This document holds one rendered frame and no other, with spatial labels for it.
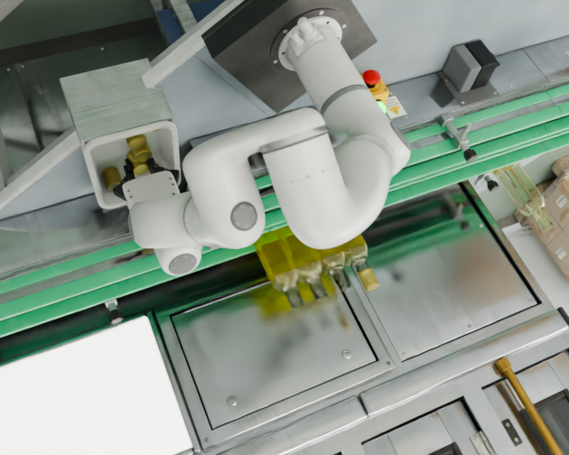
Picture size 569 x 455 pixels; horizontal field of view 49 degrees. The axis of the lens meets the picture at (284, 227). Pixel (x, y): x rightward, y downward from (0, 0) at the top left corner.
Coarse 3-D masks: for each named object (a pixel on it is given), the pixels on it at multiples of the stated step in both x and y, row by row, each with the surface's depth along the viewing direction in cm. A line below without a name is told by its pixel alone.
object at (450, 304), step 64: (448, 192) 173; (256, 256) 157; (384, 256) 161; (448, 256) 163; (512, 256) 163; (64, 320) 144; (384, 320) 152; (448, 320) 153; (512, 320) 154; (384, 384) 140; (448, 384) 144; (256, 448) 131; (320, 448) 134; (384, 448) 137; (448, 448) 138; (512, 448) 138
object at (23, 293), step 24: (528, 144) 158; (456, 168) 152; (72, 264) 129; (96, 264) 130; (120, 264) 130; (144, 264) 131; (0, 288) 125; (24, 288) 126; (48, 288) 126; (72, 288) 126; (96, 288) 127; (0, 312) 122; (24, 312) 124
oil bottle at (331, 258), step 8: (328, 248) 138; (336, 248) 139; (320, 256) 138; (328, 256) 137; (336, 256) 138; (344, 256) 138; (328, 264) 137; (336, 264) 137; (344, 264) 139; (328, 272) 139
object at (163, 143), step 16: (144, 128) 112; (160, 128) 113; (176, 128) 115; (96, 144) 110; (112, 144) 122; (160, 144) 128; (176, 144) 119; (96, 160) 124; (112, 160) 126; (160, 160) 133; (176, 160) 123; (96, 176) 117; (96, 192) 121; (112, 208) 128
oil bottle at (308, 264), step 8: (280, 232) 140; (288, 232) 140; (288, 240) 139; (296, 240) 139; (288, 248) 138; (296, 248) 138; (304, 248) 138; (312, 248) 138; (296, 256) 137; (304, 256) 137; (312, 256) 137; (296, 264) 136; (304, 264) 136; (312, 264) 136; (320, 264) 137; (304, 272) 136; (312, 272) 136; (320, 272) 137; (304, 280) 137
